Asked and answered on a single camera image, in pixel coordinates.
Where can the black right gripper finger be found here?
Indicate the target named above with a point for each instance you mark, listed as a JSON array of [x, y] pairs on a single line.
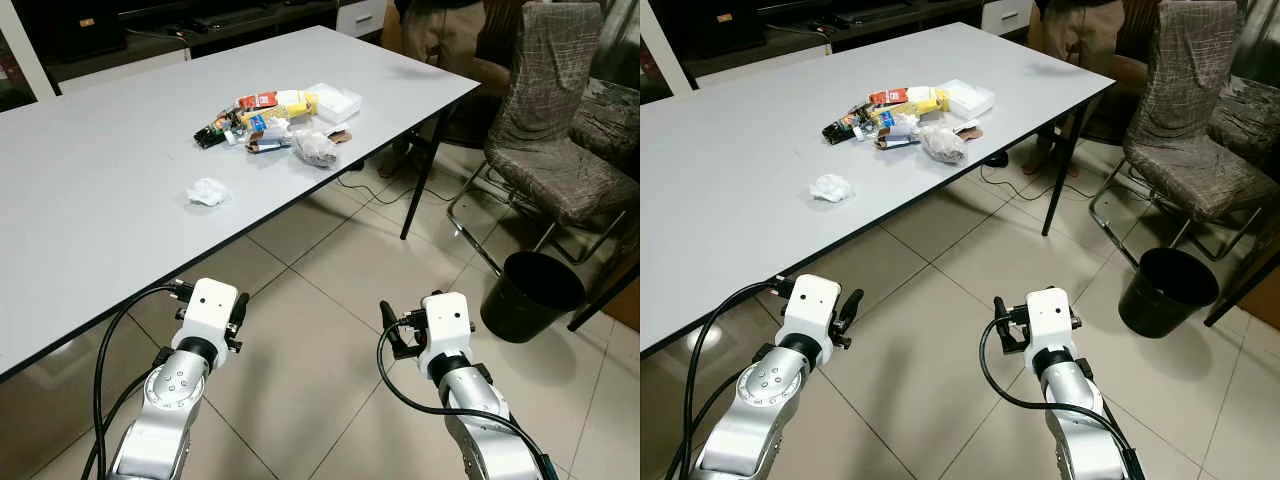
[[394, 330], [1005, 325]]

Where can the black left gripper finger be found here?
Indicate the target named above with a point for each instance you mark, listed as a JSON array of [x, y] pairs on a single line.
[[851, 306], [241, 310]]

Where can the clear plastic bag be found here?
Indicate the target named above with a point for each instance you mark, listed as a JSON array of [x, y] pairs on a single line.
[[314, 148], [944, 144]]

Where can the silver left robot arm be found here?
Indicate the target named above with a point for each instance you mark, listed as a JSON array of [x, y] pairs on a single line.
[[165, 410], [755, 410]]

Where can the black rubbish bin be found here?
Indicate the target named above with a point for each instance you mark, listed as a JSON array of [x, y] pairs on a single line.
[[1165, 295], [530, 300]]

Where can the crumpled white tissue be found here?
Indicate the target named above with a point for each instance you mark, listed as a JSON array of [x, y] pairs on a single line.
[[831, 188], [208, 192]]

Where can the brown snack wrapper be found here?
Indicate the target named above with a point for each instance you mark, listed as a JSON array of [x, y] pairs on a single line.
[[268, 145], [896, 142]]

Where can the dark green snack packet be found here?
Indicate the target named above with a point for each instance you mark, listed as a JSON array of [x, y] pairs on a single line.
[[215, 133], [843, 129]]

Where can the blue and white packet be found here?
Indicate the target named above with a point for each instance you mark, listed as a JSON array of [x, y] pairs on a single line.
[[900, 122], [268, 125]]

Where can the small brown paper piece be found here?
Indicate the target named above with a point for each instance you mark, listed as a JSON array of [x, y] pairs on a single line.
[[342, 136], [972, 131]]

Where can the red snack packet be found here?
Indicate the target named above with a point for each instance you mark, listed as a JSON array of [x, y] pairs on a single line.
[[888, 96], [256, 100]]

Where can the yellow snack packet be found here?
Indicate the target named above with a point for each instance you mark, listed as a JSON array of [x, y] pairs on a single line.
[[292, 105], [925, 100]]

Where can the white plastic food container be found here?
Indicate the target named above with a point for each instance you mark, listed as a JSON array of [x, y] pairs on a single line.
[[967, 98], [335, 102]]

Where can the brown fabric covered chair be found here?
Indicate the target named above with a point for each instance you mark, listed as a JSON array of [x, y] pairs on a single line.
[[610, 120], [550, 120], [1185, 110], [1250, 115]]

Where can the black low bench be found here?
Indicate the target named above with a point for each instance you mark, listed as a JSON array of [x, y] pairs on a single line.
[[780, 25], [150, 30]]

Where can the person in beige trousers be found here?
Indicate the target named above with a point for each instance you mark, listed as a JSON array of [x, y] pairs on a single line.
[[1080, 30], [440, 35]]

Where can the white drawer cabinet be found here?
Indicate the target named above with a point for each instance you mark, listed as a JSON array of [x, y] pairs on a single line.
[[360, 17], [1005, 15]]

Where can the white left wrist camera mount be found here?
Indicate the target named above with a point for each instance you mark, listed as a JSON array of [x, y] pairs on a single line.
[[210, 308], [810, 305]]

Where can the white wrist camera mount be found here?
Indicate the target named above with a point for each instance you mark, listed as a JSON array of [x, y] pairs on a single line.
[[810, 305], [1050, 318], [210, 308], [447, 322]]

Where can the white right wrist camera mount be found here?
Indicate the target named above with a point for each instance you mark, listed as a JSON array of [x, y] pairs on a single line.
[[447, 322], [1050, 318]]

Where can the white post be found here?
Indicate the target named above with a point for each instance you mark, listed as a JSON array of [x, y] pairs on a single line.
[[28, 50], [665, 50]]

